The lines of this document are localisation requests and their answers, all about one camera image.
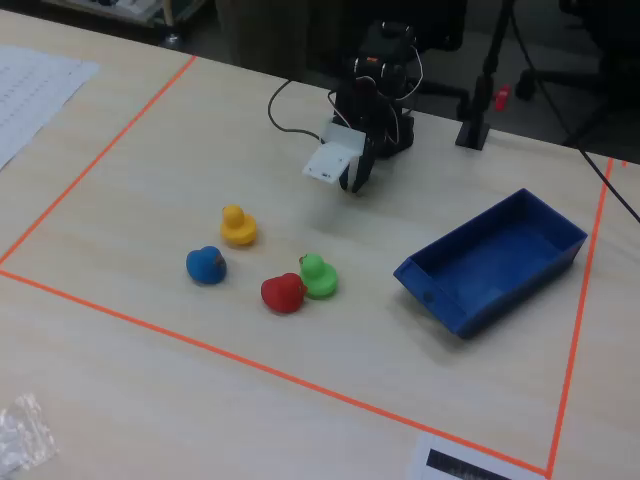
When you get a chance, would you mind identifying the blue plastic box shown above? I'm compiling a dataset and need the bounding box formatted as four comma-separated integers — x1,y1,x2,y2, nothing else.
392,187,589,340

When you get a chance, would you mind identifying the yellow rubber duck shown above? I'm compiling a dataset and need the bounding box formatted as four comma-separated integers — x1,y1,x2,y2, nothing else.
219,203,259,247

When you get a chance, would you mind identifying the clear plastic bag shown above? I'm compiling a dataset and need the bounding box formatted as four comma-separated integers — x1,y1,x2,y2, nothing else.
0,393,60,474

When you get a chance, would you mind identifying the red rubber duck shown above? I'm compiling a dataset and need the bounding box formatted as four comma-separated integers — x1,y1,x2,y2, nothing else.
260,272,309,315

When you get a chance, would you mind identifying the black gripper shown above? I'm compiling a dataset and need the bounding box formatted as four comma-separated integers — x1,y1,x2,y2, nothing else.
338,77,399,195

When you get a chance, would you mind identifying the green rubber duck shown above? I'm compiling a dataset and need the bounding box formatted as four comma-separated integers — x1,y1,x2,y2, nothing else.
298,252,340,300

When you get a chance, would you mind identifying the black power cable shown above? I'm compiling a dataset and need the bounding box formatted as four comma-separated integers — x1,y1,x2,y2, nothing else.
267,77,331,142

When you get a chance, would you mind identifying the white printed paper sheet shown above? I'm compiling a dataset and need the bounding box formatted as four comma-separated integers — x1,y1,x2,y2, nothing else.
0,44,101,171

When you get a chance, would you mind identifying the orange tape strip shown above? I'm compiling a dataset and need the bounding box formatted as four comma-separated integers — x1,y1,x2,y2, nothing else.
544,157,616,477
0,55,198,266
0,268,551,477

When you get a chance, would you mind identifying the long black cable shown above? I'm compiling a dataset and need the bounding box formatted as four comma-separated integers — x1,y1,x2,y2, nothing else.
507,0,640,224

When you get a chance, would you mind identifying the white barcode label paper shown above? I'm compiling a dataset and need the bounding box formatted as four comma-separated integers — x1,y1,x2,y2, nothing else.
407,432,549,480

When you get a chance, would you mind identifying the wheeled cart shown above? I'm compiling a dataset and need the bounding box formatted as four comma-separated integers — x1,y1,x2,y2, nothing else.
94,0,211,46

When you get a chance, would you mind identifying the black camera stand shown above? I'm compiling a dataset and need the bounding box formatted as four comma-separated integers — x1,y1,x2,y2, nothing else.
454,0,519,150

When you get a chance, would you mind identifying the thin white wire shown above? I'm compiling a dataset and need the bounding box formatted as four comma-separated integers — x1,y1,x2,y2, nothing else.
394,44,425,104

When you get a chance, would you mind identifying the blue rubber duck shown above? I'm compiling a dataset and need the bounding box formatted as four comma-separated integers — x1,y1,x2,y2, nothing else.
185,244,229,287

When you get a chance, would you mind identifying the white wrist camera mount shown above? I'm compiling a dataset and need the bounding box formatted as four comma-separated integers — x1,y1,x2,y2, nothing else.
301,122,366,187

